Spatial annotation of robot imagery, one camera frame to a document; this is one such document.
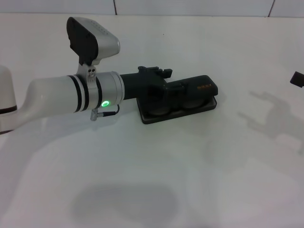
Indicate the black thin-frame glasses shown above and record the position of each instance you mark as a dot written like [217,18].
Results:
[192,104]

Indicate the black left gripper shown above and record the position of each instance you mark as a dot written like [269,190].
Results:
[142,85]

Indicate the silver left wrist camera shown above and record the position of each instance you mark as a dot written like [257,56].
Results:
[92,40]

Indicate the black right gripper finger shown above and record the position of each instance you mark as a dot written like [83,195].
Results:
[298,78]

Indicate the black glasses case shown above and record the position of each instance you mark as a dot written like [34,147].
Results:
[202,88]

